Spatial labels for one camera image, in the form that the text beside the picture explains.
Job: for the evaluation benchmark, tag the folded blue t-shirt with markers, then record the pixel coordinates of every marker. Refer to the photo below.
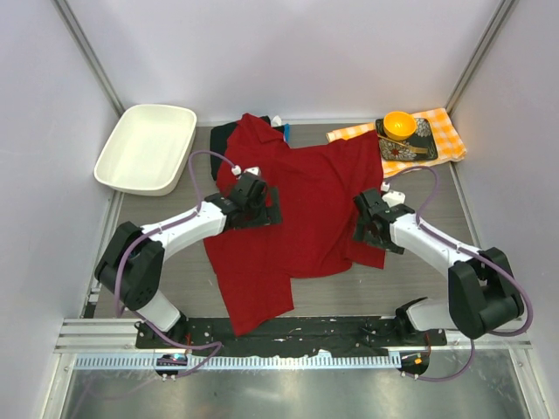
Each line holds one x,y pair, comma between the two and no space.
286,133

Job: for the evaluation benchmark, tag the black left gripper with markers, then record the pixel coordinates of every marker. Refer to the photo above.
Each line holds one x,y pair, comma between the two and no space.
269,215

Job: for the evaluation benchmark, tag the yellow checkered cloth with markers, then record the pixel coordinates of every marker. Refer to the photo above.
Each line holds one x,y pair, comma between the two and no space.
450,146

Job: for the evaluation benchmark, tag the white rectangular tray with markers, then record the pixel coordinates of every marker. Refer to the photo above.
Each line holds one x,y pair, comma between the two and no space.
147,151

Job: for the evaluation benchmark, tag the red t-shirt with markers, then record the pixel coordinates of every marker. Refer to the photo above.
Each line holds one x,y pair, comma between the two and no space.
317,186

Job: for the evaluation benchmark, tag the folded white t-shirt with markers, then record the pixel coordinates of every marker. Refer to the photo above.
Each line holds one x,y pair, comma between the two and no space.
276,121

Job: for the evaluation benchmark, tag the black floral plate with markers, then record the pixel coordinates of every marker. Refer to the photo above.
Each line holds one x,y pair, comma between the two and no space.
422,138

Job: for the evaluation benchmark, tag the orange bowl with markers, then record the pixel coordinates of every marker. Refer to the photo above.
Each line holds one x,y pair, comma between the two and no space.
399,125

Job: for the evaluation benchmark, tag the folded black t-shirt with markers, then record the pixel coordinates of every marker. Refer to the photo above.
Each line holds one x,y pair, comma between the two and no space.
217,148

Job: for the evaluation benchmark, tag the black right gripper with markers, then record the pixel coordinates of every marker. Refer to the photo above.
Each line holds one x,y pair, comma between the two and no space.
362,235

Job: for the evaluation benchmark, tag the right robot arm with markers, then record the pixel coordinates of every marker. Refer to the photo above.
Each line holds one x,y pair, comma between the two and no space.
481,296

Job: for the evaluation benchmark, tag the perforated cable rail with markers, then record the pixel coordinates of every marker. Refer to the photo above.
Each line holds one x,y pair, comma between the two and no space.
161,361

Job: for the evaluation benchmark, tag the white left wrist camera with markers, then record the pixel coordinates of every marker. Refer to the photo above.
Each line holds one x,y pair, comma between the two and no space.
238,171

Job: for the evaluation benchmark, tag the wooden chopstick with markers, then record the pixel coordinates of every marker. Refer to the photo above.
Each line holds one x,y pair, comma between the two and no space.
413,149

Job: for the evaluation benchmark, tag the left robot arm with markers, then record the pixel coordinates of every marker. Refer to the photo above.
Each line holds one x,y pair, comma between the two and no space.
131,265

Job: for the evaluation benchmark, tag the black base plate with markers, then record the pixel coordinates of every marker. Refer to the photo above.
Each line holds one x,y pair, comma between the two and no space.
295,337

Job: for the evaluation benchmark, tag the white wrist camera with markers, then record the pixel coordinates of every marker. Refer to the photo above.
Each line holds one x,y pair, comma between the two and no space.
238,171
391,196

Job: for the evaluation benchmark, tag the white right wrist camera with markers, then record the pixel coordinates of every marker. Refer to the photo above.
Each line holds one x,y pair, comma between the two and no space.
391,196

